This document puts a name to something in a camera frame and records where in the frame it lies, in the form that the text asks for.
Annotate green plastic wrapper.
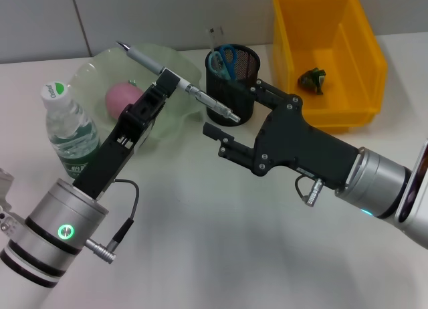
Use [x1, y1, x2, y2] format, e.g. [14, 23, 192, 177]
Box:
[296, 67, 327, 96]

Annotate silver white pen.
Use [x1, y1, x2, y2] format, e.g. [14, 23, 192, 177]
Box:
[115, 40, 242, 124]

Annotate clear green-label water bottle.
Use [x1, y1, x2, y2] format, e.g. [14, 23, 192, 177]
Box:
[40, 82, 101, 180]

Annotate green wavy glass fruit plate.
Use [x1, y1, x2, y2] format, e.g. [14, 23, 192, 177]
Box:
[68, 43, 205, 153]

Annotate pink toy peach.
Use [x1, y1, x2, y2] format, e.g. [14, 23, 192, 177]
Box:
[105, 82, 144, 120]

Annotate blue scissors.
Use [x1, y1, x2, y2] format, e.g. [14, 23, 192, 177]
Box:
[207, 44, 248, 89]

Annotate yellow plastic bin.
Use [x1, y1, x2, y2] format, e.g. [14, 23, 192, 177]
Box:
[271, 0, 389, 135]

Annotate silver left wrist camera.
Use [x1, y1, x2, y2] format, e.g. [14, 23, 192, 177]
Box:
[0, 168, 16, 236]

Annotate left arm grey cable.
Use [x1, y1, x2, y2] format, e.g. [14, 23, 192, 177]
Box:
[84, 178, 141, 265]

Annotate clear plastic ruler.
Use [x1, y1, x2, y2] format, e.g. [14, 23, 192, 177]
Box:
[205, 26, 225, 73]

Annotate black mesh pen holder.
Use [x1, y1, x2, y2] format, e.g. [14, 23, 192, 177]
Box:
[205, 43, 261, 126]

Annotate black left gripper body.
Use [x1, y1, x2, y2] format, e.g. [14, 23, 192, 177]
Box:
[72, 94, 157, 201]

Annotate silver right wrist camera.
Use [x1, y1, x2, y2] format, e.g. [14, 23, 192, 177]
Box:
[393, 140, 428, 250]

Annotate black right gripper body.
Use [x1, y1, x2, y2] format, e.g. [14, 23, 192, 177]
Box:
[251, 94, 359, 191]

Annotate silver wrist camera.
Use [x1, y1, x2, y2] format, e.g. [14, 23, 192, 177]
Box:
[0, 168, 16, 236]
[393, 140, 428, 250]

